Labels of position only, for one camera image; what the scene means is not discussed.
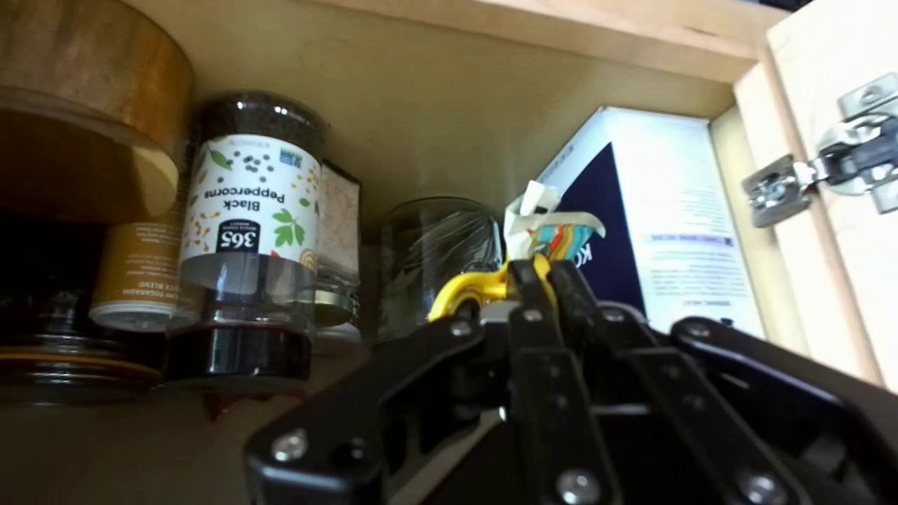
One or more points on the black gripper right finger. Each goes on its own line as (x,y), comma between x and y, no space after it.
(732,420)

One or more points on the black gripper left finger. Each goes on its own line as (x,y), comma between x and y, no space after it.
(353,441)

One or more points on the right wooden cabinet door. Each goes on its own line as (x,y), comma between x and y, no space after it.
(840,251)

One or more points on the metal cabinet hinge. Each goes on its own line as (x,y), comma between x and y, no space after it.
(857,155)

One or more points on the white blue box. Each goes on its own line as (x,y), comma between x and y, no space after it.
(671,248)

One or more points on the clear glass jar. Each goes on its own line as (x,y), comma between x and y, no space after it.
(423,246)

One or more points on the black peppercorn grinder jar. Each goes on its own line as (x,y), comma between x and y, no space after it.
(249,246)

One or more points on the small yellow label jar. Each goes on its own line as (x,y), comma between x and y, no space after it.
(135,284)

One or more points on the wooden bowl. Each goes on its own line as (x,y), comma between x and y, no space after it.
(95,112)

